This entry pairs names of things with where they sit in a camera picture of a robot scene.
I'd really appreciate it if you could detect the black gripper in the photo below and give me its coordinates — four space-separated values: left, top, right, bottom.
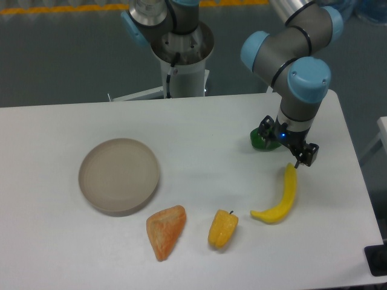
258 115 319 168

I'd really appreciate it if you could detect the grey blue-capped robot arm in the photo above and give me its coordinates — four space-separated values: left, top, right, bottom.
121 1 343 166

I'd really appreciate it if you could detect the green bell pepper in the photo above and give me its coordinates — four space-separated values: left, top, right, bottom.
250 128 281 151

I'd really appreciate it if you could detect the yellow bell pepper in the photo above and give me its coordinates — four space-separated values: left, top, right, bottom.
207 210 239 249

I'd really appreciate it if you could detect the yellow banana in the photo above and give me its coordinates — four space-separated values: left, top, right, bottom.
250 163 298 224

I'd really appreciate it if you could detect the black device at table edge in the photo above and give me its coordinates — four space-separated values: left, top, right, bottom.
364 244 386 277

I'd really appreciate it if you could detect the orange toast triangle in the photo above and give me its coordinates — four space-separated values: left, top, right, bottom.
146 205 186 262

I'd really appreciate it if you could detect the beige round plate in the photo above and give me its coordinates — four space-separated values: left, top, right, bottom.
78 138 160 216

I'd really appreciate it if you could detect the white frame at right edge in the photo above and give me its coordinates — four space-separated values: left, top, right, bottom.
359 116 386 167

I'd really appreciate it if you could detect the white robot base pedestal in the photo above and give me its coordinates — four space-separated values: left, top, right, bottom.
112 21 214 102

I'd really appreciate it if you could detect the black cable on pedestal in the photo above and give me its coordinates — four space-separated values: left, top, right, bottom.
164 52 181 99

